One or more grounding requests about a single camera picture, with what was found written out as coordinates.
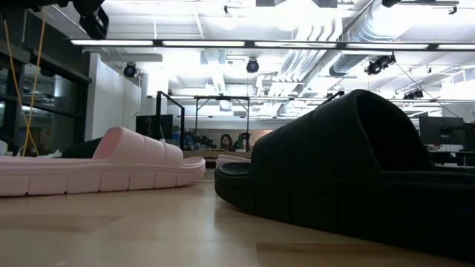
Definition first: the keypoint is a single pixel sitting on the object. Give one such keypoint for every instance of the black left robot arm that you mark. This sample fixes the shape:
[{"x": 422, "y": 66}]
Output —
[{"x": 55, "y": 3}]

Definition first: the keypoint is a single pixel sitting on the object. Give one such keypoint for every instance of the black computer monitor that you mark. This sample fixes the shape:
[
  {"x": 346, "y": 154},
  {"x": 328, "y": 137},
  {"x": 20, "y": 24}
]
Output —
[
  {"x": 441, "y": 130},
  {"x": 154, "y": 128}
]

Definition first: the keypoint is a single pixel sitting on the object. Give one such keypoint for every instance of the distant wooden table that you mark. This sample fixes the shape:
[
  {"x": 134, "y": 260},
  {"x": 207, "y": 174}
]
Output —
[{"x": 200, "y": 154}]

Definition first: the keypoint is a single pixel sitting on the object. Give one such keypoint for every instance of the silver ventilation duct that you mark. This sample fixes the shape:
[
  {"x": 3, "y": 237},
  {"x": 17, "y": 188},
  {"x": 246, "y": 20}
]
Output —
[{"x": 356, "y": 55}]

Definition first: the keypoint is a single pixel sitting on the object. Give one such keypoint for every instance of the distant black rig frame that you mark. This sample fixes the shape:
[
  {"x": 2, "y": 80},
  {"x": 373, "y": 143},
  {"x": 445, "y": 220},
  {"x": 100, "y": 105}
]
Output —
[{"x": 159, "y": 111}]

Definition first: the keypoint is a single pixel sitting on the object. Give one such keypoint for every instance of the black ceiling spot lamp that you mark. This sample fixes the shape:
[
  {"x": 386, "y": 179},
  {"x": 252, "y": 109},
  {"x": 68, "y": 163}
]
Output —
[
  {"x": 413, "y": 94},
  {"x": 378, "y": 65},
  {"x": 252, "y": 66},
  {"x": 130, "y": 70}
]

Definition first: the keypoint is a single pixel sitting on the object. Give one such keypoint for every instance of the black slide sandal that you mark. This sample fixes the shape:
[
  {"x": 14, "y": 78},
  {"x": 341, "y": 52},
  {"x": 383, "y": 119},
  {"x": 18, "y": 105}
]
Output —
[{"x": 334, "y": 167}]

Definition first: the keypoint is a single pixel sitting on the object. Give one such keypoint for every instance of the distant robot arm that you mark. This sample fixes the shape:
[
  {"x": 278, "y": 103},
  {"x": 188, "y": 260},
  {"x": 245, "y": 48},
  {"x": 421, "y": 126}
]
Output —
[
  {"x": 200, "y": 141},
  {"x": 243, "y": 141}
]

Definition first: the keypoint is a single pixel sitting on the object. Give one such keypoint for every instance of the pink slide sandal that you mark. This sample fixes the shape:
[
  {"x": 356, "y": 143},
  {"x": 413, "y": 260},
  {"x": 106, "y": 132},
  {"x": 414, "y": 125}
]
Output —
[
  {"x": 130, "y": 167},
  {"x": 232, "y": 159}
]

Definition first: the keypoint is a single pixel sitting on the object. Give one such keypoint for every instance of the long ceiling light bar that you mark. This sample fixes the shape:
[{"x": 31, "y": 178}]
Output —
[{"x": 204, "y": 43}]

